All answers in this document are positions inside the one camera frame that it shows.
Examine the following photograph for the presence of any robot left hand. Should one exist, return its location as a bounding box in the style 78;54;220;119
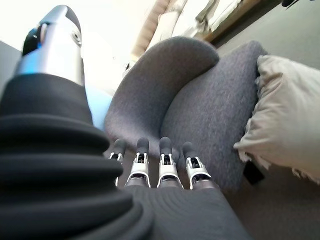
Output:
0;4;253;240

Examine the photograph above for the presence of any white fringed cushion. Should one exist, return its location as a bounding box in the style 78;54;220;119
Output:
233;54;320;186

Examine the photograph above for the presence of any grey fabric armchair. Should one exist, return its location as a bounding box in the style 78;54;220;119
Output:
103;36;270;193

